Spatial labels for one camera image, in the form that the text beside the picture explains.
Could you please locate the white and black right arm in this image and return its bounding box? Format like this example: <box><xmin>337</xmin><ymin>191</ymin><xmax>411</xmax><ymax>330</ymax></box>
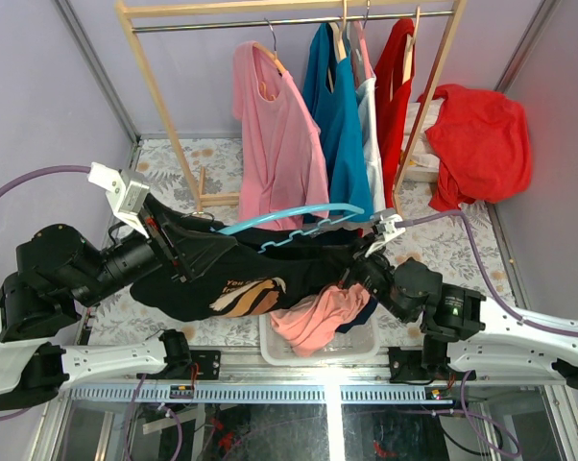
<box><xmin>342</xmin><ymin>254</ymin><xmax>578</xmax><ymax>390</ymax></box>

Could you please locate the blue t-shirt on hanger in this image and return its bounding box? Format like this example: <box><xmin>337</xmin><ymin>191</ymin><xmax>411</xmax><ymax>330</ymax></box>
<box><xmin>301</xmin><ymin>23</ymin><xmax>373</xmax><ymax>223</ymax></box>

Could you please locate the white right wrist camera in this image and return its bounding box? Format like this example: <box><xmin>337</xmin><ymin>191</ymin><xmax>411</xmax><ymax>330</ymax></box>
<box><xmin>365</xmin><ymin>208</ymin><xmax>405</xmax><ymax>257</ymax></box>

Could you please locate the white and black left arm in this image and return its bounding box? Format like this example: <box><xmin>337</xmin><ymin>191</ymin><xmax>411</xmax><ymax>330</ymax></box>
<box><xmin>0</xmin><ymin>198</ymin><xmax>237</xmax><ymax>411</ymax></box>

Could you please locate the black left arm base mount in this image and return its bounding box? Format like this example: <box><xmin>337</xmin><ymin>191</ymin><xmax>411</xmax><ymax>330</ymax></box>
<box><xmin>157</xmin><ymin>329</ymin><xmax>221</xmax><ymax>382</ymax></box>

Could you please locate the salmon pink shirt in basket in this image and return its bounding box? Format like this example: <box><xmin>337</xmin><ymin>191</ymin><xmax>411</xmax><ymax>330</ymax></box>
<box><xmin>269</xmin><ymin>284</ymin><xmax>373</xmax><ymax>357</ymax></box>

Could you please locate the pink t-shirt on hanger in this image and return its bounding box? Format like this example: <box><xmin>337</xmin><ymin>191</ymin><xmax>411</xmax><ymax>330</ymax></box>
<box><xmin>232</xmin><ymin>41</ymin><xmax>329</xmax><ymax>221</ymax></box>

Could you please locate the wooden hanger under red shirt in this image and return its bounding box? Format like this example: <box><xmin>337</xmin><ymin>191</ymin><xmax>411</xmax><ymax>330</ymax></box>
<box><xmin>401</xmin><ymin>5</ymin><xmax>421</xmax><ymax>85</ymax></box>

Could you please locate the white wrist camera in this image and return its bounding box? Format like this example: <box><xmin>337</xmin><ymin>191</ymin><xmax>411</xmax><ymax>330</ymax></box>
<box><xmin>87</xmin><ymin>162</ymin><xmax>150</xmax><ymax>237</ymax></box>
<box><xmin>365</xmin><ymin>208</ymin><xmax>405</xmax><ymax>257</ymax></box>

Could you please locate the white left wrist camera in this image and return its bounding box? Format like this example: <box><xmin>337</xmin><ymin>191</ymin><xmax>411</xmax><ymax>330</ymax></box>
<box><xmin>87</xmin><ymin>162</ymin><xmax>150</xmax><ymax>237</ymax></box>

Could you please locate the white slotted cable duct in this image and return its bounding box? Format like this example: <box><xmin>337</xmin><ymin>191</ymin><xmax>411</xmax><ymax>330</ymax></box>
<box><xmin>70</xmin><ymin>383</ymin><xmax>451</xmax><ymax>405</ymax></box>

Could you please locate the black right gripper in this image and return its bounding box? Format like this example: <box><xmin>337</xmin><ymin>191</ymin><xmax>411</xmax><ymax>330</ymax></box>
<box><xmin>316</xmin><ymin>232</ymin><xmax>410</xmax><ymax>323</ymax></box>

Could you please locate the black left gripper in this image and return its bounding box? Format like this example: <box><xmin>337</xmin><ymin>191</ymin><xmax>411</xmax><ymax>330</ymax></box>
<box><xmin>77</xmin><ymin>192</ymin><xmax>241</xmax><ymax>306</ymax></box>

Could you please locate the black printed t-shirt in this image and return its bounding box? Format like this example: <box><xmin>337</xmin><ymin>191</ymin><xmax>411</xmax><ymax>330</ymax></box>
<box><xmin>130</xmin><ymin>214</ymin><xmax>371</xmax><ymax>322</ymax></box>

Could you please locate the white and pink hung shirt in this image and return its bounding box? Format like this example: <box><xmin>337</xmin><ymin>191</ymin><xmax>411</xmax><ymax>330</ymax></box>
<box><xmin>346</xmin><ymin>21</ymin><xmax>386</xmax><ymax>212</ymax></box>

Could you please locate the wooden clothes rack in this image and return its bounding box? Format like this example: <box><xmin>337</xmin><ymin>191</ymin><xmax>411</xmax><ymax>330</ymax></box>
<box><xmin>114</xmin><ymin>0</ymin><xmax>469</xmax><ymax>217</ymax></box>

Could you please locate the floral patterned floor mat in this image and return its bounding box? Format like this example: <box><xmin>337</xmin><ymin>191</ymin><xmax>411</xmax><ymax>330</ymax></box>
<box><xmin>86</xmin><ymin>138</ymin><xmax>515</xmax><ymax>347</ymax></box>

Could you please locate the wooden hanger under blue shirt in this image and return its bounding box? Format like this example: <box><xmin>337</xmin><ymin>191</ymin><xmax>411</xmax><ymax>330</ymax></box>
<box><xmin>326</xmin><ymin>2</ymin><xmax>347</xmax><ymax>92</ymax></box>

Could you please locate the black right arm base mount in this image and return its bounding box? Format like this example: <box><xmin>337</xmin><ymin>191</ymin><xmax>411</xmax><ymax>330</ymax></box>
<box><xmin>388</xmin><ymin>336</ymin><xmax>453</xmax><ymax>385</ymax></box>

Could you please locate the red cloth pile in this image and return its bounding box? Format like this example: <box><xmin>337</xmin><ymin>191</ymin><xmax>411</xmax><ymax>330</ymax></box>
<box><xmin>425</xmin><ymin>84</ymin><xmax>533</xmax><ymax>211</ymax></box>

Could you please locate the red t-shirt on hanger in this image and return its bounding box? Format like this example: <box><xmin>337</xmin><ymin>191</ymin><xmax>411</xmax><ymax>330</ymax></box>
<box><xmin>374</xmin><ymin>18</ymin><xmax>415</xmax><ymax>208</ymax></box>

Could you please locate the blue plastic hanger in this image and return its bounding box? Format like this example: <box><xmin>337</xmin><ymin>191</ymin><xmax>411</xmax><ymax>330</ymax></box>
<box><xmin>209</xmin><ymin>202</ymin><xmax>379</xmax><ymax>255</ymax></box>

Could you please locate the white plastic laundry basket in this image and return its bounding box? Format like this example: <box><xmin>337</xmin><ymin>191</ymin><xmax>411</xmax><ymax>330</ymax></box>
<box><xmin>259</xmin><ymin>220</ymin><xmax>381</xmax><ymax>368</ymax></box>

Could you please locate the navy garment in basket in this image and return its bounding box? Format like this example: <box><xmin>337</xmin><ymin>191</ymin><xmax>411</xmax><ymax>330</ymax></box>
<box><xmin>336</xmin><ymin>298</ymin><xmax>378</xmax><ymax>334</ymax></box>

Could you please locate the wooden hanger under pink shirt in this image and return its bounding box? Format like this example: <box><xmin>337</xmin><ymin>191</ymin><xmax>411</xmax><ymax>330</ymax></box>
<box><xmin>253</xmin><ymin>18</ymin><xmax>286</xmax><ymax>77</ymax></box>

